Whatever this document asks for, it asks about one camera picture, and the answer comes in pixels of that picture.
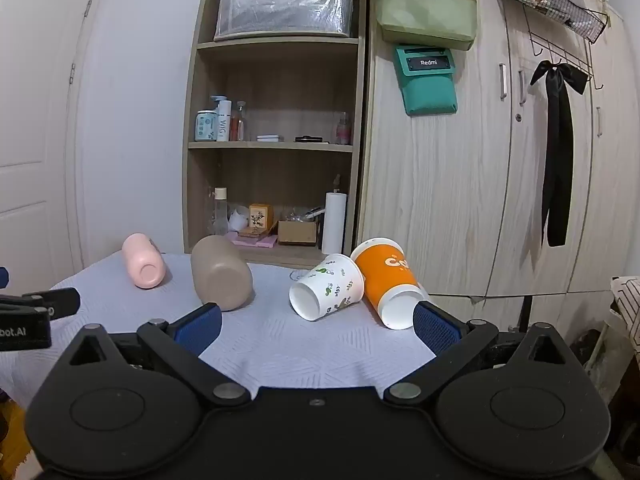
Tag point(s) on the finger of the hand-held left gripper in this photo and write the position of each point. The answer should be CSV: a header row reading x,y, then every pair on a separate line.
x,y
62,303
3,277

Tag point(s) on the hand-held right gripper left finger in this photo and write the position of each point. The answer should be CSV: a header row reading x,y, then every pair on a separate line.
x,y
200,329

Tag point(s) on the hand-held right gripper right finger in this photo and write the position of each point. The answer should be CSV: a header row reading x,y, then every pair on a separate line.
x,y
434,331

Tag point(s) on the orange paper cup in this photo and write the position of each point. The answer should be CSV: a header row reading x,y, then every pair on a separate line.
x,y
387,272

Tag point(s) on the taupe cup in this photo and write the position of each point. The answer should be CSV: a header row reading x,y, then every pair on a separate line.
x,y
220,272

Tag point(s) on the pink cup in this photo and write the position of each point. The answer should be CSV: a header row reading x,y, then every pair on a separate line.
x,y
142,260

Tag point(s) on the white leaf-print paper cup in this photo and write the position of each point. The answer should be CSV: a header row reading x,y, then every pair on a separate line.
x,y
330,285

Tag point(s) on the white table cloth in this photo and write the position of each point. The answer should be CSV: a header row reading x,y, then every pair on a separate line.
x,y
280,340

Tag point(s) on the black pole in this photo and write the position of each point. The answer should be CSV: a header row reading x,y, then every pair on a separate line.
x,y
525,312

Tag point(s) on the flat pink box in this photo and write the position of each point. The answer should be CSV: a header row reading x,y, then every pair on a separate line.
x,y
250,241

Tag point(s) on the small wooden box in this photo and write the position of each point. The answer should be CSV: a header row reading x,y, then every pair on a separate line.
x,y
251,232

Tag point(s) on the clear bottle with cream cap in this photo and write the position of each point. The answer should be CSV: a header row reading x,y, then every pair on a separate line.
x,y
220,215

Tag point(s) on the yellow floral box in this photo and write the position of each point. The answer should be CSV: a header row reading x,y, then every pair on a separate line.
x,y
261,217

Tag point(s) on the small cardboard box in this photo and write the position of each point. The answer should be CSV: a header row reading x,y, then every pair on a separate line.
x,y
297,233

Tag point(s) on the white paper towel roll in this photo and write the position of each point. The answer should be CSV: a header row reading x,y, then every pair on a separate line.
x,y
334,225

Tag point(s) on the light wooden wardrobe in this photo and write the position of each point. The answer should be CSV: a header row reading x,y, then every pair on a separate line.
x,y
450,185

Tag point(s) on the white door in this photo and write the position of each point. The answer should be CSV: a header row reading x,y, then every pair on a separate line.
x,y
35,110

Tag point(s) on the teal jar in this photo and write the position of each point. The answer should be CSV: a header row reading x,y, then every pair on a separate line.
x,y
205,127

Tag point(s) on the flat white box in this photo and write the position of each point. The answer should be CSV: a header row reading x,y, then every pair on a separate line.
x,y
270,137

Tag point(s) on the white pump bottle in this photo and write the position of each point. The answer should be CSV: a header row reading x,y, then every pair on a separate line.
x,y
223,122

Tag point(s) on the clear pink bottle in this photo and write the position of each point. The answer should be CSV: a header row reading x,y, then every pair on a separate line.
x,y
240,125

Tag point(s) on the black ribbon bow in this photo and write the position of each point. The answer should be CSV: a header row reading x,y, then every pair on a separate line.
x,y
557,160

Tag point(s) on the small pink bottle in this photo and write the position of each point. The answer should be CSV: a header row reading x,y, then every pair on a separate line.
x,y
343,132

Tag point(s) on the flat black case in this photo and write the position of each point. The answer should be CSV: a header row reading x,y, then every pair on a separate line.
x,y
310,138

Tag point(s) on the teal Redmi box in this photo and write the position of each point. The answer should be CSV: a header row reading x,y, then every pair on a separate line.
x,y
430,90

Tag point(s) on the wooden shelf unit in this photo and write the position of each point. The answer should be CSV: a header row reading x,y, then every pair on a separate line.
x,y
277,95

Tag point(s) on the plastic-wrapped grey storage box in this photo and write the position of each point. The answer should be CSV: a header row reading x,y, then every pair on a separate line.
x,y
285,10

